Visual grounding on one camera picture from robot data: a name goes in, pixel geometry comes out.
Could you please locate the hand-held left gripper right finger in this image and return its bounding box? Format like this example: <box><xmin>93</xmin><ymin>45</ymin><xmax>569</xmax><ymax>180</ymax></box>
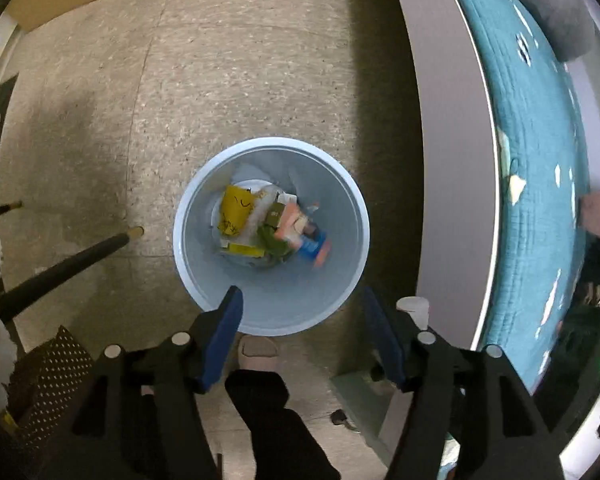
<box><xmin>362</xmin><ymin>287</ymin><xmax>563</xmax><ymax>480</ymax></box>

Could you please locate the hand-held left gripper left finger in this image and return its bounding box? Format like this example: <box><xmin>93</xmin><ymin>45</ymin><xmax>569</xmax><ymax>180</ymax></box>
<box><xmin>55</xmin><ymin>285</ymin><xmax>246</xmax><ymax>480</ymax></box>

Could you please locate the white box with red dot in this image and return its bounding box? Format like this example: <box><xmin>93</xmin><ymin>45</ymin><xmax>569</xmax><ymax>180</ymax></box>
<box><xmin>219</xmin><ymin>237</ymin><xmax>267</xmax><ymax>257</ymax></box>

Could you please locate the green packet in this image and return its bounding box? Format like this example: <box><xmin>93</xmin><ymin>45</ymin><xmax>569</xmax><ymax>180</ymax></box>
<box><xmin>256</xmin><ymin>202</ymin><xmax>296</xmax><ymax>263</ymax></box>

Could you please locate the orange and blue snack packet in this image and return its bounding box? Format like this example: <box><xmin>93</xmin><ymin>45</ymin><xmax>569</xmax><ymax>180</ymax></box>
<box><xmin>275</xmin><ymin>201</ymin><xmax>332</xmax><ymax>270</ymax></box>

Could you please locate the yellow wrapper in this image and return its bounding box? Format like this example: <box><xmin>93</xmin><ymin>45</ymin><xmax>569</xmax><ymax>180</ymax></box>
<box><xmin>221</xmin><ymin>185</ymin><xmax>262</xmax><ymax>237</ymax></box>

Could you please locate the blue plastic bin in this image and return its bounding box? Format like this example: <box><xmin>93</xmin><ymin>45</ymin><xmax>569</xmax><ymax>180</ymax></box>
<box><xmin>172</xmin><ymin>137</ymin><xmax>371</xmax><ymax>337</ymax></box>

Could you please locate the person's black trouser leg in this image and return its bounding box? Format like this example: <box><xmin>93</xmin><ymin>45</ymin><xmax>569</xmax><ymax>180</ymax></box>
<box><xmin>225</xmin><ymin>369</ymin><xmax>341</xmax><ymax>480</ymax></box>

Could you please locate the white paper sheet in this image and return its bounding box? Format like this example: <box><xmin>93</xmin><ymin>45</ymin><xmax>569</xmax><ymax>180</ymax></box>
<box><xmin>215</xmin><ymin>162</ymin><xmax>301</xmax><ymax>256</ymax></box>

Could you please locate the dark dotted cloth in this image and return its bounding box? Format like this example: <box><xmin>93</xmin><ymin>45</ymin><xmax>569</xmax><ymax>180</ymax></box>
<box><xmin>7</xmin><ymin>325</ymin><xmax>96</xmax><ymax>448</ymax></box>

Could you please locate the teal bunk bed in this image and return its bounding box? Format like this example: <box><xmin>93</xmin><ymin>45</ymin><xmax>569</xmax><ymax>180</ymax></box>
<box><xmin>330</xmin><ymin>0</ymin><xmax>600</xmax><ymax>480</ymax></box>

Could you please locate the teal patterned bed sheet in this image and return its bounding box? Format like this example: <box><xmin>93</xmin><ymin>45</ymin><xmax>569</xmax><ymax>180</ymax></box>
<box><xmin>437</xmin><ymin>0</ymin><xmax>593</xmax><ymax>396</ymax></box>

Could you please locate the grey quilt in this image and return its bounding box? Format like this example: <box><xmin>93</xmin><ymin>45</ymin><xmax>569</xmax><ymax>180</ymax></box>
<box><xmin>485</xmin><ymin>0</ymin><xmax>598</xmax><ymax>61</ymax></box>

